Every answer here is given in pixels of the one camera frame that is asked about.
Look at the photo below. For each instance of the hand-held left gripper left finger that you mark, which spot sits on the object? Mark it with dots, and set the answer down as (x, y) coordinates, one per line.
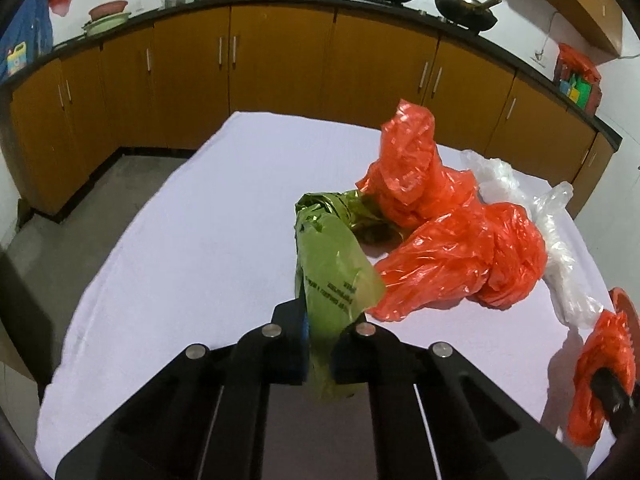
(287, 355)

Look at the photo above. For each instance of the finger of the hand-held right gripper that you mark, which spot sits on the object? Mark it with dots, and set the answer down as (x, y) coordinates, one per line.
(612, 396)

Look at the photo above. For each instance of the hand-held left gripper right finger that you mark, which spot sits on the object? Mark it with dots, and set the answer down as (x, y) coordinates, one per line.
(350, 360)

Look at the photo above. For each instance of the small orange plastic bag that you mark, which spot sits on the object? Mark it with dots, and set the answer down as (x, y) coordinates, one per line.
(592, 360)

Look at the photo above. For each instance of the olive green plastic bag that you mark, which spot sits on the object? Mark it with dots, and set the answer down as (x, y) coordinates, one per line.
(330, 270)

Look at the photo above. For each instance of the table with white cloth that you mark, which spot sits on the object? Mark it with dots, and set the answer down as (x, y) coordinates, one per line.
(200, 240)

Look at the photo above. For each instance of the clear plastic bag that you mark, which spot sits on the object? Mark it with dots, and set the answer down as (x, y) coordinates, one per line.
(560, 255)

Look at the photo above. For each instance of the large orange plastic bag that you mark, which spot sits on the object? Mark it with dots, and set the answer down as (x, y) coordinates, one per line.
(465, 260)

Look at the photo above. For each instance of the knotted red plastic bag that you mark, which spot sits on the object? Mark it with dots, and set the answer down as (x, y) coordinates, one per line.
(407, 170)

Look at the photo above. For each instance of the white plastic bag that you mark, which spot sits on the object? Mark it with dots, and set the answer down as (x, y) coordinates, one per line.
(495, 175)

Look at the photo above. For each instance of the wooden lower cabinets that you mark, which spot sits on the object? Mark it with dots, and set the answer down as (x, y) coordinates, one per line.
(280, 70)

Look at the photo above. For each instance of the wooden cabinets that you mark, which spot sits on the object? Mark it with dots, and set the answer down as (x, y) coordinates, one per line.
(280, 70)
(590, 0)

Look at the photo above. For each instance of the green container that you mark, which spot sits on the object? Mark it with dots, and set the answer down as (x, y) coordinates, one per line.
(582, 92)

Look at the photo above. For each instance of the blue box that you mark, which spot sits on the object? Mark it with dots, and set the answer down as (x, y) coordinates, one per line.
(565, 87)

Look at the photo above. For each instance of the red bag over containers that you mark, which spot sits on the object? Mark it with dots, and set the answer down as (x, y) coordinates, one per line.
(575, 60)

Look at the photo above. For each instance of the gas stove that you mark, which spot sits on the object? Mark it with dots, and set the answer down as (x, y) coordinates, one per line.
(427, 13)

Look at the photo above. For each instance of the black wok with lid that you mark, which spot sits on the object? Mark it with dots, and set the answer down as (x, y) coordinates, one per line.
(465, 12)

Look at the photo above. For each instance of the light green basin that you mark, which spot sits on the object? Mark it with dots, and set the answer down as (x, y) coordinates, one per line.
(105, 24)

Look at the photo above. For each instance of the reddish brown basin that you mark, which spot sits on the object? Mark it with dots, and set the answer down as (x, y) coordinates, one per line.
(107, 9)

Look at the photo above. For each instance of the wooden upper cabinets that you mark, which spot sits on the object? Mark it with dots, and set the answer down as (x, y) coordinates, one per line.
(590, 0)

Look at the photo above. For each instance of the hanging blue cloth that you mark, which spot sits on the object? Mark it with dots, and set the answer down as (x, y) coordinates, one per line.
(30, 25)

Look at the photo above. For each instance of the white wall socket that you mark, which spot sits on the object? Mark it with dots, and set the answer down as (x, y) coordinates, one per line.
(541, 55)

